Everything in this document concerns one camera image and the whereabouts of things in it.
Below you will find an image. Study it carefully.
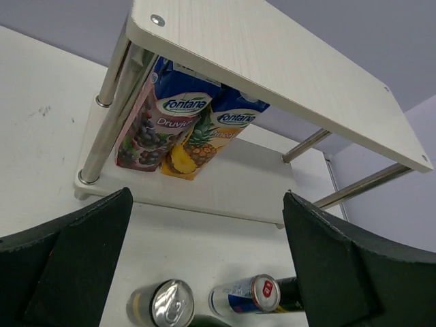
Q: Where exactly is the aluminium frame rail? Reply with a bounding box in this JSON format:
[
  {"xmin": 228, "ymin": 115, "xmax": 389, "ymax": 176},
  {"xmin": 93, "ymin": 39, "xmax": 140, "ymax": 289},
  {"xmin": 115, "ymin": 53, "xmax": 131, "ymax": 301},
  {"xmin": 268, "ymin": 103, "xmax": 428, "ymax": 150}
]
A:
[{"xmin": 323, "ymin": 153, "xmax": 349, "ymax": 221}]

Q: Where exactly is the green glass bottle short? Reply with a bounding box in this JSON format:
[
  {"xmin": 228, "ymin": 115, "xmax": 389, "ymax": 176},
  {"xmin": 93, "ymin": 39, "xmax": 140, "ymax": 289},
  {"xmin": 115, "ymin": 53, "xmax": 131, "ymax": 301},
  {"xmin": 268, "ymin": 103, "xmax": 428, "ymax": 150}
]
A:
[{"xmin": 190, "ymin": 277, "xmax": 304, "ymax": 326}]

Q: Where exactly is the yellow pineapple juice carton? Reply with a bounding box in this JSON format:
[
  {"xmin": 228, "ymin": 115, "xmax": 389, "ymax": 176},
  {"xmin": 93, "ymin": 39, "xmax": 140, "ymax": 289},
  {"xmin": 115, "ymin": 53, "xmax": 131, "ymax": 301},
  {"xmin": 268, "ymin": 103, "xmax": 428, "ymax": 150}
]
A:
[{"xmin": 161, "ymin": 87, "xmax": 270, "ymax": 181}]

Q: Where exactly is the white two-tier shelf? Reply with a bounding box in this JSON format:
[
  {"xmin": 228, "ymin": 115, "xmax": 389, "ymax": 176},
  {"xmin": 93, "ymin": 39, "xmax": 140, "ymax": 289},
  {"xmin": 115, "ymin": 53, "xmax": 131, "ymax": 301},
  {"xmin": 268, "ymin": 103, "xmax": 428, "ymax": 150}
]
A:
[{"xmin": 74, "ymin": 1, "xmax": 433, "ymax": 225}]

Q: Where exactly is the blue silver energy can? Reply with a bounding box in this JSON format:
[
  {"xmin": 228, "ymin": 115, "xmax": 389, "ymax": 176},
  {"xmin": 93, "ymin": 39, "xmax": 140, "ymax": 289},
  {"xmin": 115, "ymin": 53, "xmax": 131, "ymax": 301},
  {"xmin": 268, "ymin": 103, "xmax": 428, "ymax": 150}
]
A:
[{"xmin": 208, "ymin": 274, "xmax": 281, "ymax": 317}]

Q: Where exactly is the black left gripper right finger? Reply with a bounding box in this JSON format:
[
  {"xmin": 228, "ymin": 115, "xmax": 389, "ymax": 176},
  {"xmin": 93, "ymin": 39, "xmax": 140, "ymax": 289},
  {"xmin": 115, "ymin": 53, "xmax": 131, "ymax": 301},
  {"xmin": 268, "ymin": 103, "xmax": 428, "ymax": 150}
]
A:
[{"xmin": 283, "ymin": 192, "xmax": 435, "ymax": 326}]

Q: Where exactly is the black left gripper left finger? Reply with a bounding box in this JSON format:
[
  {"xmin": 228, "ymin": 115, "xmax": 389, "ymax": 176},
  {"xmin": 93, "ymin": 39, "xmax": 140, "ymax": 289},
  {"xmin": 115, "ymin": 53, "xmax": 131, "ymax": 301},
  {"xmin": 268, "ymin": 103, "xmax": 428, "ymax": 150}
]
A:
[{"xmin": 1, "ymin": 187, "xmax": 133, "ymax": 326}]

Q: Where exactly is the black yellow soda can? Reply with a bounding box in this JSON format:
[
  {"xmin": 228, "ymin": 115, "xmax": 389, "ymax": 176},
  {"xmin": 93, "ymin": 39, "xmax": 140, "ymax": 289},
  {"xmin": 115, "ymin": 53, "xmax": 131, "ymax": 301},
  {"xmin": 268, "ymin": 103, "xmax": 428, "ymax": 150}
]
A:
[{"xmin": 126, "ymin": 279, "xmax": 195, "ymax": 327}]

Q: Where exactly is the purple grape juice carton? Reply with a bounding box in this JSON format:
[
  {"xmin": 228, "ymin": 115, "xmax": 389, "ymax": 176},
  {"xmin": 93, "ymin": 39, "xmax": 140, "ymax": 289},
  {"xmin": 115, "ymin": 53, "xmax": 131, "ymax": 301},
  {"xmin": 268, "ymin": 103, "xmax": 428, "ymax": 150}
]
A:
[{"xmin": 115, "ymin": 57, "xmax": 221, "ymax": 172}]

